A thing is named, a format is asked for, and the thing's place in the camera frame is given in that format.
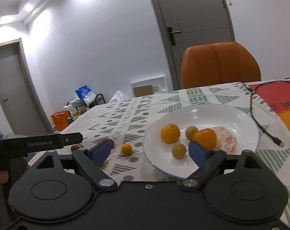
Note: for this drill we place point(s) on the black rack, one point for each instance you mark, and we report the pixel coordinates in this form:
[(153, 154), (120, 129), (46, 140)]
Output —
[(100, 98)]

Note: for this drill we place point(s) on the dark red round fruit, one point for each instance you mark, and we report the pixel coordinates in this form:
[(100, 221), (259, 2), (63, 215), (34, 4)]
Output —
[(112, 143)]

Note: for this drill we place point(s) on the white plate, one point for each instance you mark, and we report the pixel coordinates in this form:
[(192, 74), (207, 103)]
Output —
[(219, 115)]

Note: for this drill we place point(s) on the orange chair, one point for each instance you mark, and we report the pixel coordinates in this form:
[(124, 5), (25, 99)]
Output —
[(219, 64)]

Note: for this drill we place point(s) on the small orange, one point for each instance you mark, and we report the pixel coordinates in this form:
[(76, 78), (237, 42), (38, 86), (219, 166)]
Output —
[(126, 149)]

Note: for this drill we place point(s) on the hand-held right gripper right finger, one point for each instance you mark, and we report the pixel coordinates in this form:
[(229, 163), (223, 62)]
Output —
[(198, 153)]

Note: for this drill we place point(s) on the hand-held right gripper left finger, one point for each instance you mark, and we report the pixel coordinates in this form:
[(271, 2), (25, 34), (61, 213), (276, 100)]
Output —
[(101, 152)]

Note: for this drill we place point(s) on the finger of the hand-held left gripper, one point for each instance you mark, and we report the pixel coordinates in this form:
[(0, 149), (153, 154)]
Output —
[(73, 139)]

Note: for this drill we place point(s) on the grey panelled door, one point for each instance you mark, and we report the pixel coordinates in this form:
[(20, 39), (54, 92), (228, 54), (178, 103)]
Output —
[(195, 16)]

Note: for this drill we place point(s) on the clear plastic bag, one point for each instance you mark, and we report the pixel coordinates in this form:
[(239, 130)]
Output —
[(117, 97)]

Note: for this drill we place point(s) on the red and orange mat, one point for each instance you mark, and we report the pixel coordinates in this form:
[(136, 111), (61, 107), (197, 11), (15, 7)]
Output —
[(279, 95)]

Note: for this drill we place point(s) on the large orange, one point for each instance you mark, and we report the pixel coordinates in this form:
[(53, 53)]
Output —
[(170, 133), (204, 137)]

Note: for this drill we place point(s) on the peeled pomelo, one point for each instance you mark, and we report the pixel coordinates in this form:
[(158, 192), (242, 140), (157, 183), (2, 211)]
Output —
[(227, 140)]

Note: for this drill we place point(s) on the blue and white bag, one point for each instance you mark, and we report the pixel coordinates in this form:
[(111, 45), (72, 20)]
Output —
[(85, 93)]

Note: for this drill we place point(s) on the orange box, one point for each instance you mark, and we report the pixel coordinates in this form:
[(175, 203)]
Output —
[(59, 121)]

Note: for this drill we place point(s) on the grey plain door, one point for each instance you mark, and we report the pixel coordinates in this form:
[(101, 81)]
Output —
[(13, 88)]

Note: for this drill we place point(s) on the dark purple passion fruit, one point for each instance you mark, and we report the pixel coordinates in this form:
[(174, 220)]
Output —
[(74, 147)]

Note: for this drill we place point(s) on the yellow-green round fruit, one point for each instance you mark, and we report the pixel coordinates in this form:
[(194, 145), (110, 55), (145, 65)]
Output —
[(190, 132), (179, 151)]

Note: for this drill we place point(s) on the brown cardboard sheet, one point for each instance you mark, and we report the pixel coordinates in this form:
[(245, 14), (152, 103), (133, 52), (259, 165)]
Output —
[(143, 90)]

